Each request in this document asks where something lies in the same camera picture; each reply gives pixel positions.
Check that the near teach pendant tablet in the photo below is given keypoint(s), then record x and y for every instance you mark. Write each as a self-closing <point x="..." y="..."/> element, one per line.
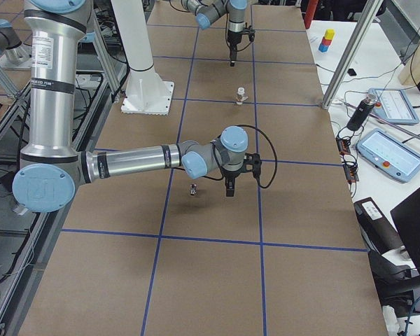
<point x="389" y="155"/>

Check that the brown kraft paper mat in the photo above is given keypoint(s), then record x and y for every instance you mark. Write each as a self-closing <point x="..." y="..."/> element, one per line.
<point x="138" y="255"/>

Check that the black water bottle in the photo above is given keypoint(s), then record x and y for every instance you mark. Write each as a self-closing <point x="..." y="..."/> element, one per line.
<point x="362" y="112"/>

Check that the aluminium frame post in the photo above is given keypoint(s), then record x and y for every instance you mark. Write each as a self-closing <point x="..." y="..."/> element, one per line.
<point x="363" y="24"/>

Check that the teach pendant tablet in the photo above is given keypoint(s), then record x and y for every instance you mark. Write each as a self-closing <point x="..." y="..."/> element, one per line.
<point x="389" y="155"/>
<point x="394" y="106"/>

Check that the black monitor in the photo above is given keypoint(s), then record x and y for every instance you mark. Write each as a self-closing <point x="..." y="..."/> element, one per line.
<point x="406" y="217"/>

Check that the small black puck device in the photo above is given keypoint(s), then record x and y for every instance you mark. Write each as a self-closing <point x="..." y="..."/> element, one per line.
<point x="351" y="72"/>

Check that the stacked coloured toy blocks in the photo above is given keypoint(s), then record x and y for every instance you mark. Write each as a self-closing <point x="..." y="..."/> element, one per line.
<point x="326" y="40"/>

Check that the orange electronics board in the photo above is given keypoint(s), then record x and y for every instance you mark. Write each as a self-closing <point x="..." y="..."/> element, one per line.
<point x="349" y="161"/>

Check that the white PPR valve brass base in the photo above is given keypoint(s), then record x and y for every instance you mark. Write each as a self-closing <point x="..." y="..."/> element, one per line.
<point x="241" y="96"/>

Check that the red cylinder object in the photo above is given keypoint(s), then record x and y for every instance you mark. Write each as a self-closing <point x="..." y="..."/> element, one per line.
<point x="310" y="12"/>

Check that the white pedestal column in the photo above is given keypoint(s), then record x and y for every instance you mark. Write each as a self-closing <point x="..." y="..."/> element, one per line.
<point x="145" y="91"/>

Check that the far teach pendant tablet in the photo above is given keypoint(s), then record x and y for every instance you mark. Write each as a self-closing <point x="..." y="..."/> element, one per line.
<point x="394" y="106"/>

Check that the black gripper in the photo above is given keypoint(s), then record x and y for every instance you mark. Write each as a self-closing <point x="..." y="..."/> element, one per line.
<point x="229" y="174"/>
<point x="233" y="39"/>

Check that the small metal pipe fitting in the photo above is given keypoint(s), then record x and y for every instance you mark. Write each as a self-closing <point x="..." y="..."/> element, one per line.
<point x="193" y="189"/>

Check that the long metal grabber stick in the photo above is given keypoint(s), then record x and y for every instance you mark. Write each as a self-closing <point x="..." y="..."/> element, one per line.
<point x="381" y="120"/>

